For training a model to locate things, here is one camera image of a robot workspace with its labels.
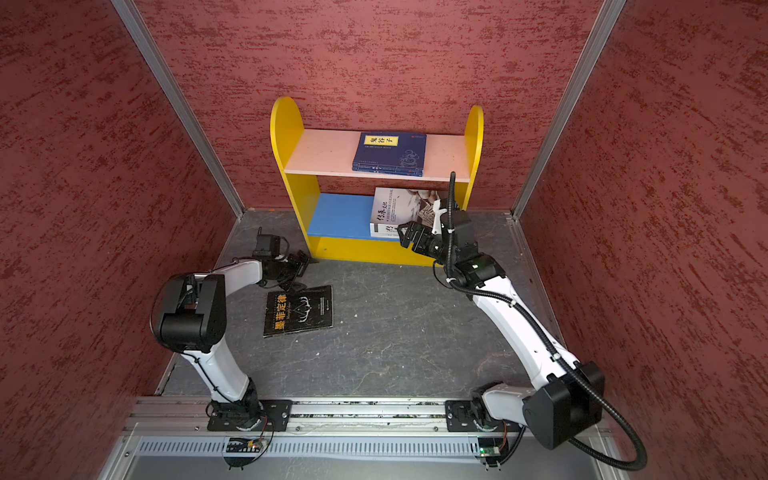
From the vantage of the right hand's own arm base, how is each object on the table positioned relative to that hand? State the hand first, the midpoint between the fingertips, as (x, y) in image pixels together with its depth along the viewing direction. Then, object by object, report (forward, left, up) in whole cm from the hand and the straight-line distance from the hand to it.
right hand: (407, 238), depth 76 cm
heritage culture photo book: (+20, +3, -7) cm, 21 cm away
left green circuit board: (-42, +42, -28) cm, 65 cm away
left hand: (+5, +31, -23) cm, 39 cm away
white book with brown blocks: (+12, +5, -11) cm, 17 cm away
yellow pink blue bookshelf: (+14, +21, -9) cm, 27 cm away
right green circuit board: (-43, -18, -29) cm, 55 cm away
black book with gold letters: (-7, +35, -26) cm, 44 cm away
